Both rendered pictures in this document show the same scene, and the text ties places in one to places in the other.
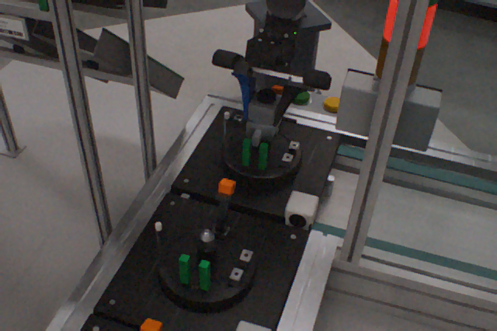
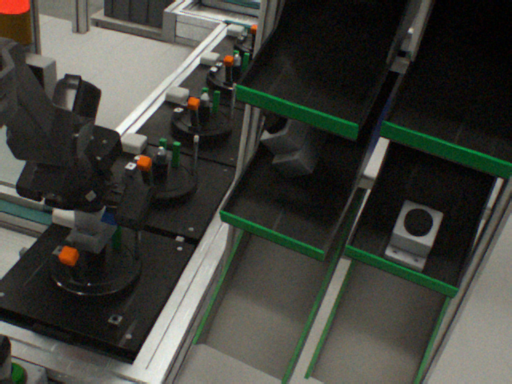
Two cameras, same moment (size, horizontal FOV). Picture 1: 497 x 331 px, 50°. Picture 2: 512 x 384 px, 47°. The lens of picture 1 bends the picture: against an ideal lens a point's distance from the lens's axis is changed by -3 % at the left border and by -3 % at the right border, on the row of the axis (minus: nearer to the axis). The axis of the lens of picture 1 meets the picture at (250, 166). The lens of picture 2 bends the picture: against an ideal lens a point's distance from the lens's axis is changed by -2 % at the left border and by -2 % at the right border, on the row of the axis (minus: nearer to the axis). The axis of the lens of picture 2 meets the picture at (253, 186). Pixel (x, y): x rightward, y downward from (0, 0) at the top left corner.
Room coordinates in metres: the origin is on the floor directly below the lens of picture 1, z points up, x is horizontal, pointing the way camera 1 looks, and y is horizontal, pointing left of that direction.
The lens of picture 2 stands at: (1.41, 0.12, 1.63)
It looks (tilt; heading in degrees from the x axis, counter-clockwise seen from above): 35 degrees down; 173
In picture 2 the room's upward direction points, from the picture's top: 9 degrees clockwise
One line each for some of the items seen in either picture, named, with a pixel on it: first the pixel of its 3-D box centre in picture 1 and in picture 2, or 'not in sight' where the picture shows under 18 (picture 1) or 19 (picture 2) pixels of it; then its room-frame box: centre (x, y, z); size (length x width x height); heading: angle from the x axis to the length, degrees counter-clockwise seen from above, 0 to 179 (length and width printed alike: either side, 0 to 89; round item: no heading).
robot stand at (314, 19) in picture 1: (284, 52); not in sight; (1.12, -0.06, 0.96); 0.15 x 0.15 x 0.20; 25
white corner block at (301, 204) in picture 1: (300, 210); (70, 218); (0.61, -0.08, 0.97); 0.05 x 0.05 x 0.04; 74
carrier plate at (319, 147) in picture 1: (261, 162); (96, 274); (0.73, -0.02, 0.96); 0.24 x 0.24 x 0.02; 74
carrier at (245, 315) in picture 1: (206, 249); (160, 165); (0.48, 0.05, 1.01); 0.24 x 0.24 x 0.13; 74
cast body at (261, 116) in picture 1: (263, 114); (97, 215); (0.72, -0.02, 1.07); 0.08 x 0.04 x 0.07; 164
